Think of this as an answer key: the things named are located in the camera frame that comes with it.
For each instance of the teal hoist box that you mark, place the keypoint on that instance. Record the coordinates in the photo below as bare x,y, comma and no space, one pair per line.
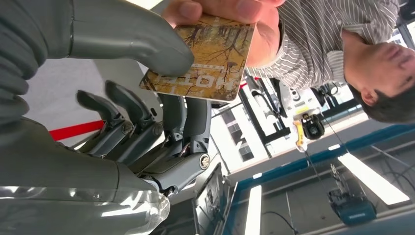
351,207

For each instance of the person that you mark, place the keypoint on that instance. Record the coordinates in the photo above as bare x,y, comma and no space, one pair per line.
373,61

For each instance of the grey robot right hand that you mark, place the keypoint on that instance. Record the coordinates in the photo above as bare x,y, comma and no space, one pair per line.
64,181

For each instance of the blue ceiling beam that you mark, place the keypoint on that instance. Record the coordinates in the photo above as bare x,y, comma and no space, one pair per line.
324,154

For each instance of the black gantry frame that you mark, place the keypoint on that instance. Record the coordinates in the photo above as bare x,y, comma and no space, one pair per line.
262,120

